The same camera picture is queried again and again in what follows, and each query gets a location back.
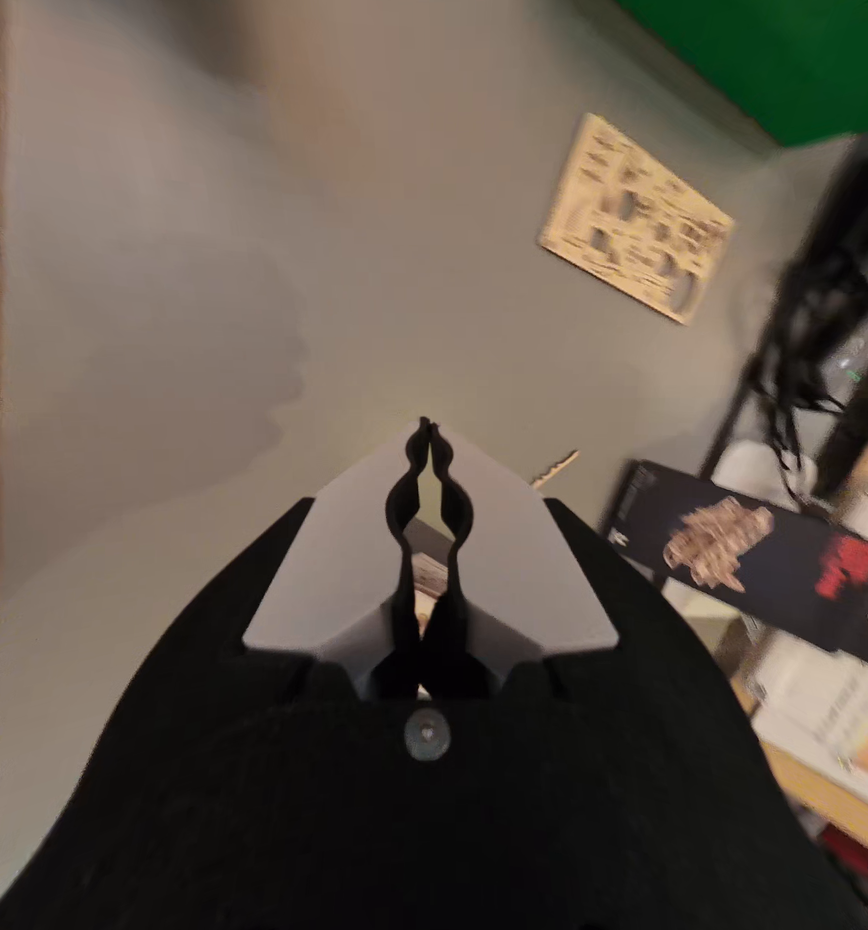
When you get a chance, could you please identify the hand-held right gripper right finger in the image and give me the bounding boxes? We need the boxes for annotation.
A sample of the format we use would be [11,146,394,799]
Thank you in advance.
[428,420,620,684]

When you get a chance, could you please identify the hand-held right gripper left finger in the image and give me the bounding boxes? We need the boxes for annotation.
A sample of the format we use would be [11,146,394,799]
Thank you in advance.
[242,416,429,684]

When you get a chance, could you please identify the black model kit box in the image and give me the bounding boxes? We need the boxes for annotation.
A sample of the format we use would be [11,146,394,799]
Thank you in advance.
[600,459,868,668]

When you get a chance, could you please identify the laser-cut wooden parts sheet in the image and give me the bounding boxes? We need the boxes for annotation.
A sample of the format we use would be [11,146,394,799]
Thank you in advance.
[538,111,737,326]

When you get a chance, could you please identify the small loose wooden part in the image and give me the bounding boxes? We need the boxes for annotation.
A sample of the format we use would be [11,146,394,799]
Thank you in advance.
[530,449,580,489]

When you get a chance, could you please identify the white printed sheet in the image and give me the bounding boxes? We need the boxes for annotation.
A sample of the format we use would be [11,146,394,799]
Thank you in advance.
[750,632,868,804]

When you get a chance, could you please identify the large green plastic bin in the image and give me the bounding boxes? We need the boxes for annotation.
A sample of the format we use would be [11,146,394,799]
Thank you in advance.
[612,0,868,148]

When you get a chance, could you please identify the black cable bundle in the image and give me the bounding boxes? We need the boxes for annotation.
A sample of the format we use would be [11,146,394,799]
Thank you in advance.
[743,138,868,502]

